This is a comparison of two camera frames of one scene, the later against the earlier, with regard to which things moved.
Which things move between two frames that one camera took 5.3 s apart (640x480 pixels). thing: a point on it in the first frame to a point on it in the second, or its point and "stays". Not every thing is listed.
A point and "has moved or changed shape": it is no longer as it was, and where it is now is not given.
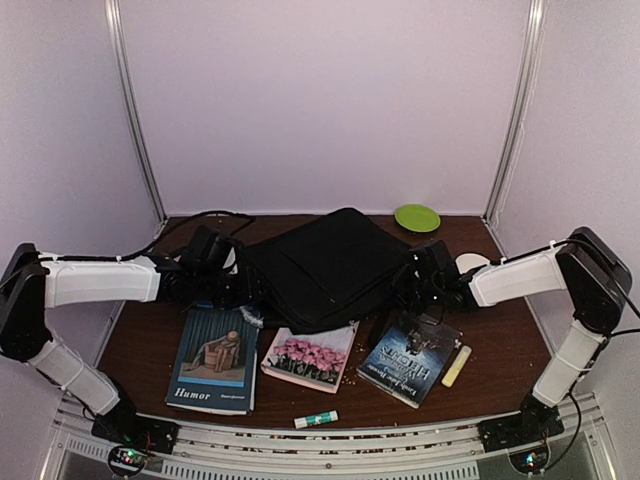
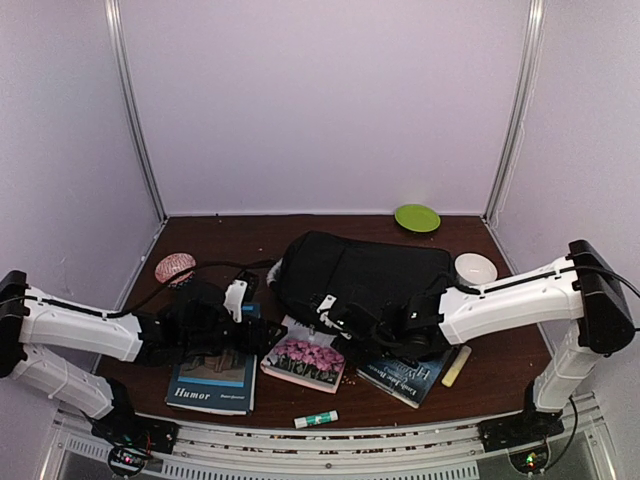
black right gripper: [418, 309] to [346, 350]
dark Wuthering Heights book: [404, 356] stays
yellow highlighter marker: [457, 366] stays
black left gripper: [246, 295] to [261, 344]
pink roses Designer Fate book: [314, 358] stays
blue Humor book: [214, 362] stays
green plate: [417, 217] stays
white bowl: [468, 261] stays
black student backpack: [325, 273] has moved or changed shape
